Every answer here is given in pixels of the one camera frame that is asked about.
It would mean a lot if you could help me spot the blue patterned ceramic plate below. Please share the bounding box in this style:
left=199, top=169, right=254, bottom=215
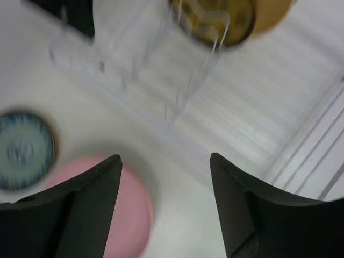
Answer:
left=1, top=111, right=58, bottom=191

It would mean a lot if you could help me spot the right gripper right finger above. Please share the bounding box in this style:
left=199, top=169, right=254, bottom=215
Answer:
left=210, top=153, right=343, bottom=257

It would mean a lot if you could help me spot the pink plastic plate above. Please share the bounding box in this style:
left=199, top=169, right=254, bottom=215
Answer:
left=45, top=155, right=154, bottom=257

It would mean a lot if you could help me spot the white wire dish rack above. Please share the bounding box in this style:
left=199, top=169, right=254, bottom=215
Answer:
left=49, top=1, right=343, bottom=200

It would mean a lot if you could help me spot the yellow plastic plate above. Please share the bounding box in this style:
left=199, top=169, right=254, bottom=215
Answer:
left=252, top=0, right=296, bottom=35

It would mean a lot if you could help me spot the brown yellow patterned plate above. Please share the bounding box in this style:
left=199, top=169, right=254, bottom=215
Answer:
left=168, top=1, right=257, bottom=49

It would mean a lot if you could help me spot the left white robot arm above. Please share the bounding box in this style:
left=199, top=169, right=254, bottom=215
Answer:
left=25, top=0, right=95, bottom=39

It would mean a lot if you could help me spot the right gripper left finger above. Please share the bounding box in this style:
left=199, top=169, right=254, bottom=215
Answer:
left=1, top=155, right=122, bottom=257

